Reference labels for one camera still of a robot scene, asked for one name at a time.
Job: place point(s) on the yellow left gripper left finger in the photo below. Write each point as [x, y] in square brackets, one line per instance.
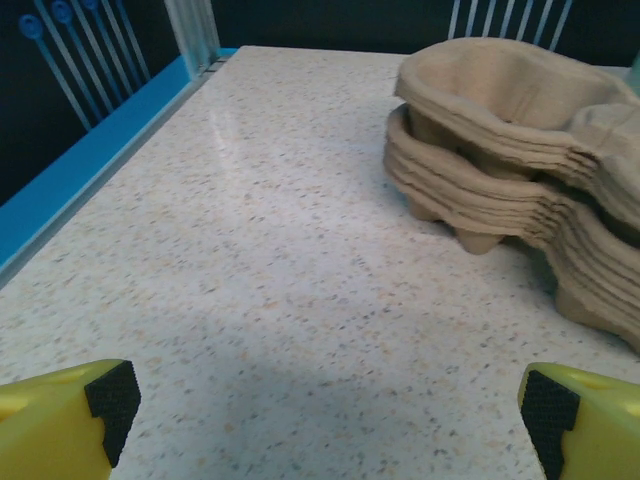
[45, 430]

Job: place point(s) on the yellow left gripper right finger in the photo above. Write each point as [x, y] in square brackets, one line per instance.
[600, 435]

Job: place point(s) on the stack of pulp cup carriers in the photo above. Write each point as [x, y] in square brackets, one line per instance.
[500, 165]

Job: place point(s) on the aluminium frame post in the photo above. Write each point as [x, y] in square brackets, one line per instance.
[192, 35]

